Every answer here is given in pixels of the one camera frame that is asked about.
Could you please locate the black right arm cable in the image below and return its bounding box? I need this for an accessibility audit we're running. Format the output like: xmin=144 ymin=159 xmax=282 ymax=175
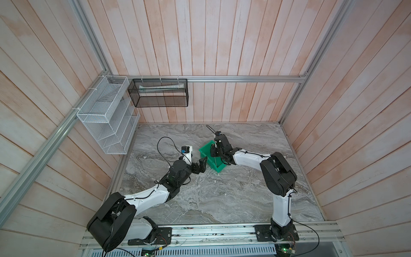
xmin=287 ymin=189 xmax=321 ymax=257

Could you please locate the aluminium corner post right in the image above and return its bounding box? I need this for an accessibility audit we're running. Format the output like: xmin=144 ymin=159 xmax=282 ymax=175
xmin=278 ymin=1 xmax=355 ymax=127

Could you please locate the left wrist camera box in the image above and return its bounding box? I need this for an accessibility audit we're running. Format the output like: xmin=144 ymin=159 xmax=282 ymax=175
xmin=181 ymin=146 xmax=193 ymax=166

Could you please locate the white wire mesh shelf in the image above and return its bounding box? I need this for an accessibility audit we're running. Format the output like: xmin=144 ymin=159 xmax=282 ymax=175
xmin=77 ymin=76 xmax=140 ymax=155

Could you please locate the aluminium corner post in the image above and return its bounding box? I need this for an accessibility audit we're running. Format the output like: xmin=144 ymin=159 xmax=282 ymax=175
xmin=68 ymin=0 xmax=112 ymax=76
xmin=278 ymin=1 xmax=355 ymax=127

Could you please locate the aluminium left wall rail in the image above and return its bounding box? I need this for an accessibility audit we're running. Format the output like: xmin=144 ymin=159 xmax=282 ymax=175
xmin=1 ymin=71 xmax=109 ymax=227

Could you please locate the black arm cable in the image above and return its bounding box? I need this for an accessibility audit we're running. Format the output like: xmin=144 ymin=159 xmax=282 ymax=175
xmin=287 ymin=189 xmax=321 ymax=257
xmin=156 ymin=136 xmax=192 ymax=187

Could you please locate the black wire mesh basket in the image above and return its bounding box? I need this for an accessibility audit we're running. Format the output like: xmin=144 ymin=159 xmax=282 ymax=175
xmin=127 ymin=78 xmax=189 ymax=108

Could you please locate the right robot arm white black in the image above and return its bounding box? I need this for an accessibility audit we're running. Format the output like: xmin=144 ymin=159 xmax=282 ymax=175
xmin=210 ymin=131 xmax=298 ymax=242

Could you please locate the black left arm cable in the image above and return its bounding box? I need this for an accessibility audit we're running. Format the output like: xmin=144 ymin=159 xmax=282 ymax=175
xmin=156 ymin=136 xmax=192 ymax=187

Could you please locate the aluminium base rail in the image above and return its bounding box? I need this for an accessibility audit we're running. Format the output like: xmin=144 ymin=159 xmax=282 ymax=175
xmin=77 ymin=222 xmax=352 ymax=257

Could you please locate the aluminium corner post left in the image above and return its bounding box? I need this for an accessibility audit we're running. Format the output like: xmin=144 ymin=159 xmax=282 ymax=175
xmin=68 ymin=0 xmax=112 ymax=76

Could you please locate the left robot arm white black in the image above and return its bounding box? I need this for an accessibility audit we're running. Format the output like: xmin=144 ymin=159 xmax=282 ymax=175
xmin=86 ymin=157 xmax=208 ymax=253

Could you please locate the green plastic bin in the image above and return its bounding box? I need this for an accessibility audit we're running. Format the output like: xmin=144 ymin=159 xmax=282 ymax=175
xmin=199 ymin=140 xmax=226 ymax=173

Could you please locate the aluminium horizontal back rail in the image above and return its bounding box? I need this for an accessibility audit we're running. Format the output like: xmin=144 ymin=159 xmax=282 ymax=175
xmin=126 ymin=75 xmax=307 ymax=83

